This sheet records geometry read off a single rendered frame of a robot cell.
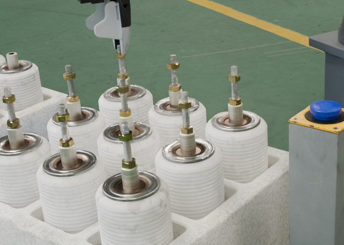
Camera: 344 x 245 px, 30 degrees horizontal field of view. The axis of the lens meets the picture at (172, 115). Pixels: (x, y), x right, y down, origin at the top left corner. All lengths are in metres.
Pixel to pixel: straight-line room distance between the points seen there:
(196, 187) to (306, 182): 0.15
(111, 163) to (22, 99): 0.42
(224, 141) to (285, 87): 0.88
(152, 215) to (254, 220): 0.20
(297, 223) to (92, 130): 0.35
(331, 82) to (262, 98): 0.55
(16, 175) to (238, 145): 0.33
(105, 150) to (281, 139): 0.65
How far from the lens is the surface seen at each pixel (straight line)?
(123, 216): 0.80
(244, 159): 0.97
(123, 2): 1.04
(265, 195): 0.96
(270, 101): 1.73
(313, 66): 1.98
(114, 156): 0.95
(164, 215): 0.82
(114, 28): 1.06
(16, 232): 0.95
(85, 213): 0.90
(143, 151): 0.95
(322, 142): 0.83
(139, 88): 1.15
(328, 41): 1.20
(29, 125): 1.31
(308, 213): 0.89
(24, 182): 0.97
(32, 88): 1.34
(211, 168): 0.88
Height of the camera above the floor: 0.66
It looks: 23 degrees down
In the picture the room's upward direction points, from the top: 5 degrees counter-clockwise
